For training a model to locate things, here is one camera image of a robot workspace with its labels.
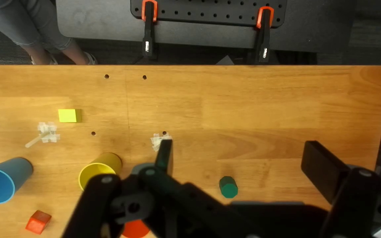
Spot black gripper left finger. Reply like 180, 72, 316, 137
62, 139, 262, 238

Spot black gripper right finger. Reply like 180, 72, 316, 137
301, 141, 381, 238

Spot yellow plastic cup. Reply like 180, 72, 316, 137
78, 153, 123, 190

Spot blue plastic cup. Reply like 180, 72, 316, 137
0, 158, 33, 204

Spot orange plastic cup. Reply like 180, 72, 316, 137
122, 221, 151, 238

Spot green wooden cylinder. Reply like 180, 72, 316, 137
220, 176, 238, 199

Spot red wooden cube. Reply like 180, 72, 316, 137
25, 211, 52, 235

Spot yellow wooden cube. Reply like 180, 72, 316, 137
58, 109, 81, 124

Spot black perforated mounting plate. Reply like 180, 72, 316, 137
130, 0, 287, 28

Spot left orange black clamp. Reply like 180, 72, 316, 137
142, 0, 159, 60

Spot orange black clamp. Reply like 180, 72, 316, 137
254, 6, 275, 64
142, 0, 159, 60

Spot person legs grey trousers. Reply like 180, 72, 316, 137
0, 0, 97, 65

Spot right orange black clamp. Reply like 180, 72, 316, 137
254, 6, 275, 64

